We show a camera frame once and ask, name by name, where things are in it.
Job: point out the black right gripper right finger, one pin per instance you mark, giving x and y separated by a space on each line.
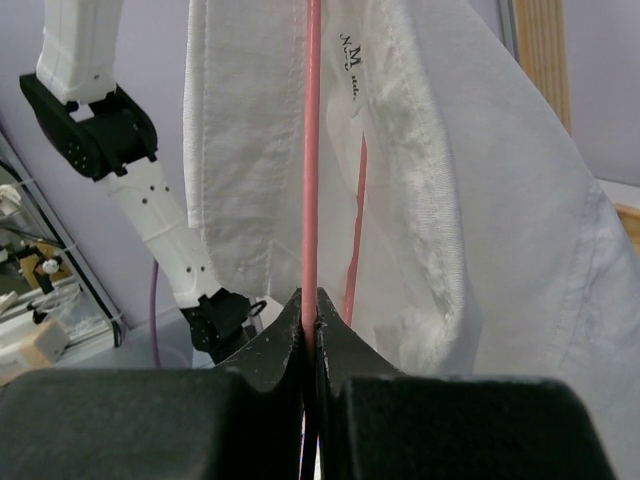
377 422

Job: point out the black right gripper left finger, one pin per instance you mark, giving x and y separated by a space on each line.
241 419

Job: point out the white shirt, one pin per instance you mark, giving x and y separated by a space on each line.
483 243

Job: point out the pink wire hanger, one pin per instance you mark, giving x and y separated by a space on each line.
310 215

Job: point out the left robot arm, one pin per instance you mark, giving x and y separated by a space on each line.
108 138

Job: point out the beige power adapter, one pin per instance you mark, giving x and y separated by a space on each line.
26 346

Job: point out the wooden clothes rack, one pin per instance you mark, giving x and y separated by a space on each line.
539 32

